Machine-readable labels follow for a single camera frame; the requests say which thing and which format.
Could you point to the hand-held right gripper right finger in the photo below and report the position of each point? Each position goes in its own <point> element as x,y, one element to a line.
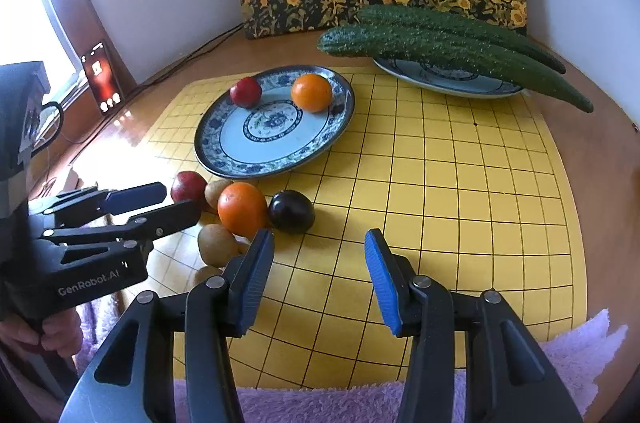
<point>382,283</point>

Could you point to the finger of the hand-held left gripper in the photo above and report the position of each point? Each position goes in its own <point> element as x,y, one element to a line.
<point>170,215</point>
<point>135,195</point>

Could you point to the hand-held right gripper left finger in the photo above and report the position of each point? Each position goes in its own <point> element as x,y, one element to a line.
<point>255,278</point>

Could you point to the red apple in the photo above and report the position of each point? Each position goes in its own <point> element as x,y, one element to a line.
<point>187,185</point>
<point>246,92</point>

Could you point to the brown kiwi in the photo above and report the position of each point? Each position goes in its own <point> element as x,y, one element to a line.
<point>205,277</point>
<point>217,245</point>
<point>215,193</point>

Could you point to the orange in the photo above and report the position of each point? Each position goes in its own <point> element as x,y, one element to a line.
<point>311,93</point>
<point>242,209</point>

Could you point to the dark purple plum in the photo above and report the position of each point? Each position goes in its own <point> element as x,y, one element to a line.
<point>291,213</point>

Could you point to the large blue white porcelain plate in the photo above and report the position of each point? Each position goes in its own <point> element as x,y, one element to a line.
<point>260,143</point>

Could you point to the person's left hand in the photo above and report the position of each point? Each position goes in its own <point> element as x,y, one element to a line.
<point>57,335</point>

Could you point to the yellow grid game board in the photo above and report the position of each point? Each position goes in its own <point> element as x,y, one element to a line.
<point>450,203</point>

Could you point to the smartphone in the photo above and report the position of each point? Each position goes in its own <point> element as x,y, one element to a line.
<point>102,78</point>

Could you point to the purple fluffy towel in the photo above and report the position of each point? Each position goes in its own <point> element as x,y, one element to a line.
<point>565,348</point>

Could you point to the window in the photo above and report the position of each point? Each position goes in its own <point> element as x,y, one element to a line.
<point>30,28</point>

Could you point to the green cucumber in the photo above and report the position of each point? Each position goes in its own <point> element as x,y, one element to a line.
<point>400,45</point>
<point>450,23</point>

